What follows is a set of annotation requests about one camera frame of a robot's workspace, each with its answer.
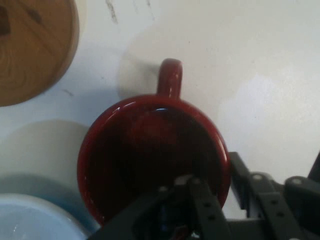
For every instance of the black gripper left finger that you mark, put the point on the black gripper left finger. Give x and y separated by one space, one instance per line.
190 215

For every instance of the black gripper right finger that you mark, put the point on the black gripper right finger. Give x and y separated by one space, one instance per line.
287 210

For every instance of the red ceramic mug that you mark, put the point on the red ceramic mug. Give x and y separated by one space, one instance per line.
150 140

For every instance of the white and blue bowl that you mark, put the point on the white and blue bowl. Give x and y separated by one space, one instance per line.
30 217

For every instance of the brown wooden mug tree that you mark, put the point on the brown wooden mug tree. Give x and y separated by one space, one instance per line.
35 50

